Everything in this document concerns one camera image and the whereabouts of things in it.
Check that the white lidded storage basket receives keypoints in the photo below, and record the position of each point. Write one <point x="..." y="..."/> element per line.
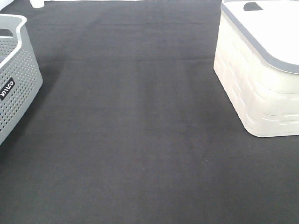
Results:
<point x="257" y="63"/>

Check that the grey perforated laundry basket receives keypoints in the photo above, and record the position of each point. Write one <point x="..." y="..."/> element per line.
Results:
<point x="20" y="77"/>

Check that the white cup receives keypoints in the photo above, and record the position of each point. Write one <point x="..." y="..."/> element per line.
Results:
<point x="37" y="3"/>

